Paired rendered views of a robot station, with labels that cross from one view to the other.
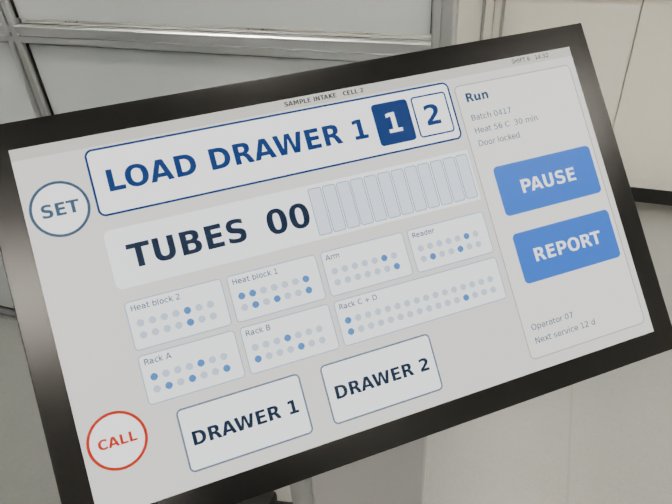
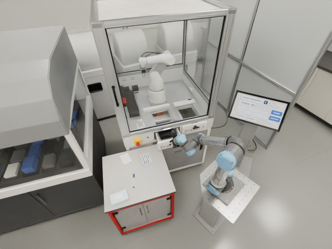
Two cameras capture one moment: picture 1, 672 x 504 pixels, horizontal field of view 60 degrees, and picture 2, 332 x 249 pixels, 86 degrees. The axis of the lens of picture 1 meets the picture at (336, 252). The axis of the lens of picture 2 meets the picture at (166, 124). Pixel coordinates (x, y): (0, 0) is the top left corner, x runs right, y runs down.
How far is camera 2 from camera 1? 1.65 m
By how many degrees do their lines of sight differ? 36
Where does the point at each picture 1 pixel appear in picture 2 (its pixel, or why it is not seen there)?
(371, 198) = (260, 106)
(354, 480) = (246, 130)
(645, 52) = not seen: outside the picture
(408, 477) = (251, 134)
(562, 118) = (281, 109)
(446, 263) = (262, 114)
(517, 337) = (265, 122)
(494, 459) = (271, 160)
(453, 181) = (267, 108)
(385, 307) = (255, 114)
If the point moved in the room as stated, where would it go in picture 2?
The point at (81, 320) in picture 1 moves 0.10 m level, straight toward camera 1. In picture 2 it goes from (235, 104) to (235, 109)
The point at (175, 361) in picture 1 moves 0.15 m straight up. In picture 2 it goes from (239, 109) to (243, 98)
